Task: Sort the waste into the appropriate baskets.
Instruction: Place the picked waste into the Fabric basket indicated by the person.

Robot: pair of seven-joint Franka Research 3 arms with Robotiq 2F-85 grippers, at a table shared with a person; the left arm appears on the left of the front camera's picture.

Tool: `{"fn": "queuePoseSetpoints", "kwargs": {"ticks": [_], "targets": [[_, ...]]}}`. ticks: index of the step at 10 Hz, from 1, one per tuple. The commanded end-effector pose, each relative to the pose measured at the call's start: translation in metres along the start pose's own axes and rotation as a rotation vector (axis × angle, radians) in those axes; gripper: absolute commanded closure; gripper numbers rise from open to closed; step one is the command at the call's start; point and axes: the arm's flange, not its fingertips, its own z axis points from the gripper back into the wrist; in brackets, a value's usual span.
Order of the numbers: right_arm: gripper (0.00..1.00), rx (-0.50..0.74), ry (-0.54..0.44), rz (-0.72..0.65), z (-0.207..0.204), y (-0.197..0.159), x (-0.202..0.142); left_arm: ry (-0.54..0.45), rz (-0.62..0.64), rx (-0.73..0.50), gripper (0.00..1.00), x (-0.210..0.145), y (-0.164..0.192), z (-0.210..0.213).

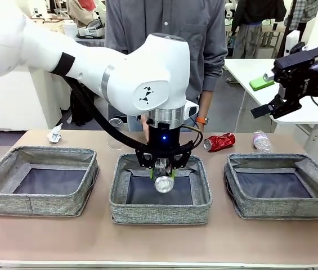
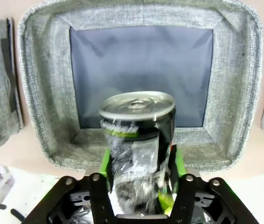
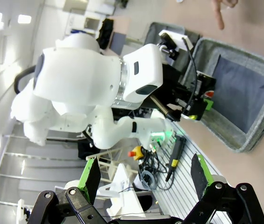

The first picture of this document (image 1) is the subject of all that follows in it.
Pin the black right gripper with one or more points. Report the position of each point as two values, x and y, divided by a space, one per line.
316 70

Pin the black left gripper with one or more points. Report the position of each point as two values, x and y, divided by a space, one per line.
163 140

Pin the crushed blue soda can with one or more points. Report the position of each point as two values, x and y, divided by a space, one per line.
163 184

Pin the clear plastic water bottle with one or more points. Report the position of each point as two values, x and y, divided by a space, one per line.
261 142

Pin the clear plastic cup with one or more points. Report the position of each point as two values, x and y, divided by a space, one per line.
113 140

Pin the crushed red soda can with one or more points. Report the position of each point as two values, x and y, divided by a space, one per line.
220 142

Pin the white paper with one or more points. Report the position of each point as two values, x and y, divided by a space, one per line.
54 136

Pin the person's left forearm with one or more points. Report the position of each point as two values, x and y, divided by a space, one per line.
206 101

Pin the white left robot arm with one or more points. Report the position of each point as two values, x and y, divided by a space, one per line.
91 70

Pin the person's left hand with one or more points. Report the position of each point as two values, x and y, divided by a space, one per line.
200 128

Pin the grey fabric basket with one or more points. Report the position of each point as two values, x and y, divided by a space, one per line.
274 206
57 202
158 211

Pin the white background table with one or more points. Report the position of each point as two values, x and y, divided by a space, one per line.
240 73

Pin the white sneaker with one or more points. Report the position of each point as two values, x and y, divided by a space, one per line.
232 80

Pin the background person in black jacket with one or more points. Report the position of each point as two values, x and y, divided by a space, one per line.
248 36

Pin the orange wrist watch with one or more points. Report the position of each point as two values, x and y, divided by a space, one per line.
201 120

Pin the person in grey shirt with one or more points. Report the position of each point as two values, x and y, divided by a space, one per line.
203 42

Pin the hanging plaid shirt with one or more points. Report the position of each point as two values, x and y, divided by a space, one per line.
302 14

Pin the black backpack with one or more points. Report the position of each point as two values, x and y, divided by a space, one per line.
77 112

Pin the white and black device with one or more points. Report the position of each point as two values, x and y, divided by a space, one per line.
91 29

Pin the white plastic jug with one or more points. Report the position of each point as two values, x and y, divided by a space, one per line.
70 29

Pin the white crate with wooden tray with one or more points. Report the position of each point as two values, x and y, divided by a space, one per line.
54 26

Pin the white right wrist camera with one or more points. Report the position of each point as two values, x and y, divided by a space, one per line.
292 42

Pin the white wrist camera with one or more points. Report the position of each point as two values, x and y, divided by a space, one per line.
192 109
292 42

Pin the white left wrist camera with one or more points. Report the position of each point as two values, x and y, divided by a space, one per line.
192 109

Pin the aluminium table edge rail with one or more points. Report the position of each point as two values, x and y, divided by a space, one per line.
158 267

